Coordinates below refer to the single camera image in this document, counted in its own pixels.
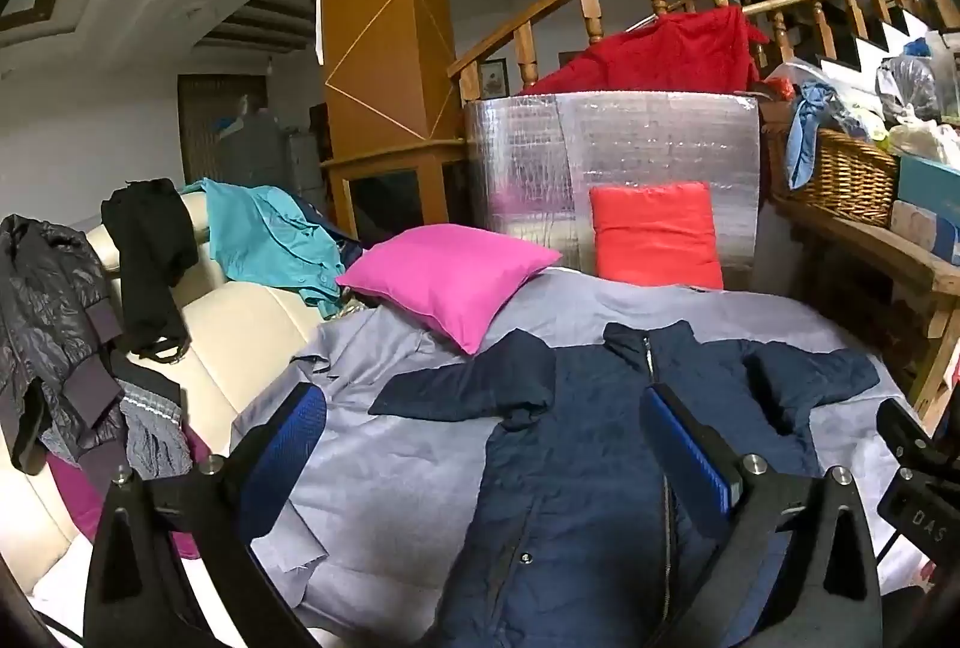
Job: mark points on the cream leather sofa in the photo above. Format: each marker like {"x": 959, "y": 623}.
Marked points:
{"x": 240, "y": 348}

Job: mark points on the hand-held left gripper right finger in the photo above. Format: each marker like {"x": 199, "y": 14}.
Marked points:
{"x": 690, "y": 460}

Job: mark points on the navy blue quilted jacket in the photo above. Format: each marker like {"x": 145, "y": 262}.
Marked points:
{"x": 570, "y": 468}

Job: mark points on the teal box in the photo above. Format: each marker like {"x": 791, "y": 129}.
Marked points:
{"x": 930, "y": 183}

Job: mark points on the blue cloth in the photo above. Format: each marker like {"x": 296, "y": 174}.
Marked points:
{"x": 806, "y": 130}

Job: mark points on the red pillow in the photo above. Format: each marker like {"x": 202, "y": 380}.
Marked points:
{"x": 652, "y": 235}

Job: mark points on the clear plastic bag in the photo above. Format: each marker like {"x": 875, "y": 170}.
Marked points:
{"x": 907, "y": 85}

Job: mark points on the black garment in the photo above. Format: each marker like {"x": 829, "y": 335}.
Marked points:
{"x": 150, "y": 258}

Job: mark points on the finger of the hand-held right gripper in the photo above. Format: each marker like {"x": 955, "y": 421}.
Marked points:
{"x": 900, "y": 423}

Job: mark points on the pink pillow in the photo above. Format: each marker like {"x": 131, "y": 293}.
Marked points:
{"x": 442, "y": 280}

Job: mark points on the wooden pillar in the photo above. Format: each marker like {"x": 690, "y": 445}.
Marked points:
{"x": 375, "y": 18}

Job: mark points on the dark wooden door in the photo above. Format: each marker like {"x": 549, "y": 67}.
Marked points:
{"x": 206, "y": 123}

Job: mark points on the grey striped scarf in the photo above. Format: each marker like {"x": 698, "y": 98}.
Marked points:
{"x": 154, "y": 430}

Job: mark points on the wooden bench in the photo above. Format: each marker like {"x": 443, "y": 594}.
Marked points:
{"x": 862, "y": 243}

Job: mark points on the dark grey shiny jacket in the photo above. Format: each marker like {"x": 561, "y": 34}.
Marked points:
{"x": 45, "y": 318}

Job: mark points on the framed picture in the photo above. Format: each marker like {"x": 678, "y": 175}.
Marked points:
{"x": 495, "y": 79}

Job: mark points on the magenta cloth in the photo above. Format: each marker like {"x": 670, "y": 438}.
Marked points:
{"x": 75, "y": 498}

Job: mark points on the red cloth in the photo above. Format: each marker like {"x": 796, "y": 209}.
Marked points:
{"x": 660, "y": 55}

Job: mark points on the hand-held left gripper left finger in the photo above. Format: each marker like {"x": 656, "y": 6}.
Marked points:
{"x": 289, "y": 445}

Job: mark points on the grey bed sheet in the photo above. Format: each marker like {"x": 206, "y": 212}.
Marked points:
{"x": 405, "y": 468}

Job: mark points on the wicker basket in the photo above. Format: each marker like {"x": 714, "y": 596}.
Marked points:
{"x": 847, "y": 175}

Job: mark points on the teal shirt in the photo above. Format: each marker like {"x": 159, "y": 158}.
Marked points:
{"x": 262, "y": 235}

